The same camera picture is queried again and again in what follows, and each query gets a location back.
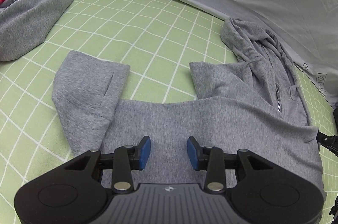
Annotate grey sweatpants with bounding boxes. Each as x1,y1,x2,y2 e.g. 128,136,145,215
1,0,74,62

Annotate grey zip hoodie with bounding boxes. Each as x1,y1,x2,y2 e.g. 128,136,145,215
52,18,324,190

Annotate green grid mat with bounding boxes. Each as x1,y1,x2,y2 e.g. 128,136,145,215
0,0,338,224

